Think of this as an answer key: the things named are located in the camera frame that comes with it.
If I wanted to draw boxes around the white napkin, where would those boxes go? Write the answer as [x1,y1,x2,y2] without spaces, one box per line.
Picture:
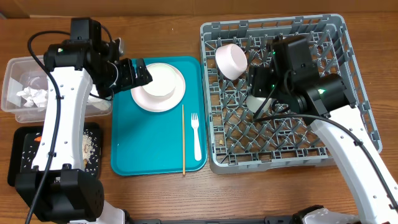
[17,87,48,108]

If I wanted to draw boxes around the pink bowl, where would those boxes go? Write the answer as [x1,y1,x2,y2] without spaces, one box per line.
[215,44,248,80]

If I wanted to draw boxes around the teal plastic tray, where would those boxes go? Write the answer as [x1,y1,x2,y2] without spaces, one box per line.
[111,56,208,176]

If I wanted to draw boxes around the wooden chopstick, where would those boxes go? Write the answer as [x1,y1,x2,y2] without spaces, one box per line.
[182,105,186,176]

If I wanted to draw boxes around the clear plastic bin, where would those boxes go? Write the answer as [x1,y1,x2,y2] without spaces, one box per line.
[1,57,112,123]

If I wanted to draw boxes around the grey dishwasher rack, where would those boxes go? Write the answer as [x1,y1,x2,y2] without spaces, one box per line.
[200,14,382,174]

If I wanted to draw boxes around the pale green cup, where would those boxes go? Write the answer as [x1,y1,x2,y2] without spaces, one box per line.
[246,95,274,113]

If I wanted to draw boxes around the food scraps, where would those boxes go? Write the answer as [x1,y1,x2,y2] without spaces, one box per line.
[20,129,102,178]

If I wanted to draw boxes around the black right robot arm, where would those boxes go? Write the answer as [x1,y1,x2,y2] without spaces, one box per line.
[248,35,397,223]

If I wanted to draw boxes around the black plastic tray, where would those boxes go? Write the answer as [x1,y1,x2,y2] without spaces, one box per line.
[7,123,103,187]

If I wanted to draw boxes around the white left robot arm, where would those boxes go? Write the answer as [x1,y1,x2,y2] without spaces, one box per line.
[15,17,152,223]

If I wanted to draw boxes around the pale green bowl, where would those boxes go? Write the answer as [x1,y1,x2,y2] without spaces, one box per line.
[143,63,176,97]

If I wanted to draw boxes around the pink plate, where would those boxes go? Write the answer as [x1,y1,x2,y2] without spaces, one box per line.
[131,63,186,113]

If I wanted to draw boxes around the white plastic fork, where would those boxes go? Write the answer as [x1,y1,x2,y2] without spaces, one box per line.
[191,113,202,161]

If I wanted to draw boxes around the orange carrot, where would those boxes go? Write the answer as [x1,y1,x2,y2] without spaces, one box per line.
[34,136,42,142]

